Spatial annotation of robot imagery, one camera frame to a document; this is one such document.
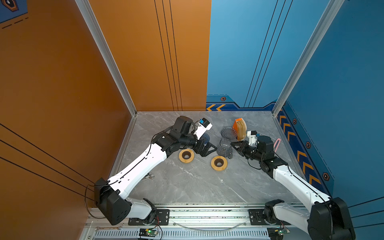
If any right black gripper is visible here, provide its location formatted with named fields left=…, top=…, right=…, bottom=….
left=230, top=140, right=265, bottom=163

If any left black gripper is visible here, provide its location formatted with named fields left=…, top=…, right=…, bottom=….
left=178, top=131, right=218, bottom=157

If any grey ribbed glass pitcher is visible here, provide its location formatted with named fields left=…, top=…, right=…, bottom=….
left=217, top=138, right=233, bottom=159

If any orange coffee filter box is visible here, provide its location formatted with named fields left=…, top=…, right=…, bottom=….
left=233, top=118, right=247, bottom=141

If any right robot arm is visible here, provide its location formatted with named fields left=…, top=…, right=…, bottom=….
left=231, top=136, right=356, bottom=240

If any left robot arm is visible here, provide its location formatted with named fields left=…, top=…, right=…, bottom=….
left=94, top=116, right=217, bottom=226

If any grey glass dripper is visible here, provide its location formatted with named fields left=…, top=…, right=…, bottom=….
left=221, top=127, right=238, bottom=141

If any metal wrench set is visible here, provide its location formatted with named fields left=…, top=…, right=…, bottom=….
left=142, top=173, right=155, bottom=181

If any right circuit board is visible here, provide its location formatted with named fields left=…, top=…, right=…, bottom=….
left=267, top=228, right=291, bottom=240

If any left green circuit board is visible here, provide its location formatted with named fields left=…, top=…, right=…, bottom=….
left=138, top=228, right=159, bottom=239

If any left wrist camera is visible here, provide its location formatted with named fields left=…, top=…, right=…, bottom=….
left=194, top=118, right=213, bottom=140

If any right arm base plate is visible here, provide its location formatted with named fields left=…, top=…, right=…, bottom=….
left=248, top=209, right=280, bottom=226

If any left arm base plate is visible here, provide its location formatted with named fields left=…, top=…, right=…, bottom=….
left=128, top=209, right=170, bottom=226

